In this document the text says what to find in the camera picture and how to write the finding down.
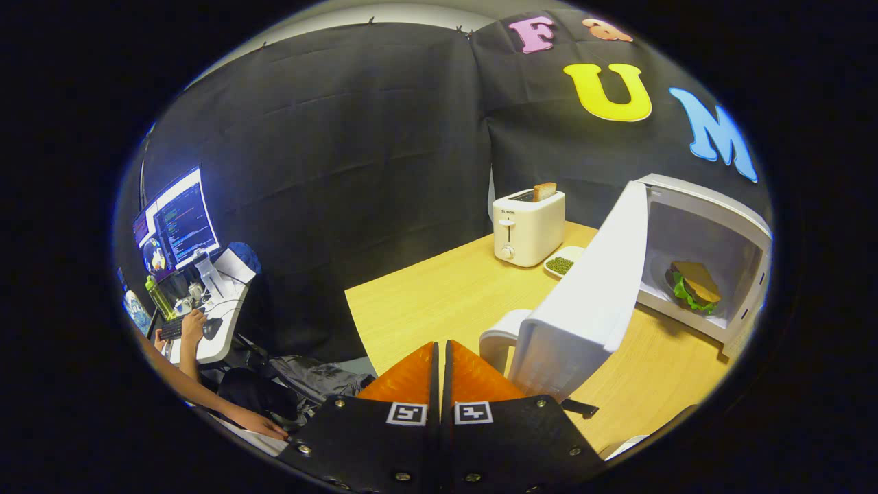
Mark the green bottle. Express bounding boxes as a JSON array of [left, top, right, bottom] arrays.
[[144, 276, 176, 322]]

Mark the white microwave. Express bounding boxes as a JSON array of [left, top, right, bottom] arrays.
[[479, 173, 774, 402]]

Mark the white toaster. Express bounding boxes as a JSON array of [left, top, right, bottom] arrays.
[[493, 189, 567, 268]]

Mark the black backdrop cloth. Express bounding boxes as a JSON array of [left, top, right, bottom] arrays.
[[113, 7, 772, 364]]

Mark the black keyboard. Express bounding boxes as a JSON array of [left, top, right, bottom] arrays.
[[159, 314, 206, 342]]

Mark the computer monitor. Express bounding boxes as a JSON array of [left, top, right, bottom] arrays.
[[132, 165, 227, 303]]

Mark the white divided seed dish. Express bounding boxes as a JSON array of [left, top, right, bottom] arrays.
[[543, 246, 585, 280]]

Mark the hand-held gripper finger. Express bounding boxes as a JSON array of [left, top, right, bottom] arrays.
[[278, 341, 441, 494], [442, 340, 608, 494]]

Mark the white desk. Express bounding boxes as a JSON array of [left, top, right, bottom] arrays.
[[165, 285, 249, 364]]

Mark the blue rounded object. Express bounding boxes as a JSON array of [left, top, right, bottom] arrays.
[[230, 242, 263, 275]]

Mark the dark grey jacket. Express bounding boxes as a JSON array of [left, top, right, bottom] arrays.
[[268, 353, 378, 405]]

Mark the black chair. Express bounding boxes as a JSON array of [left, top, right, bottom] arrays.
[[218, 367, 300, 423]]

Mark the brown bread lettuce sandwich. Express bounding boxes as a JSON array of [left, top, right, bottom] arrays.
[[664, 260, 722, 316]]

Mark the clear water bottle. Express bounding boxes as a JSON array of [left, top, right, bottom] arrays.
[[122, 288, 152, 337]]

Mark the white box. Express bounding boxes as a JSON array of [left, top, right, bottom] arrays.
[[213, 247, 256, 285]]

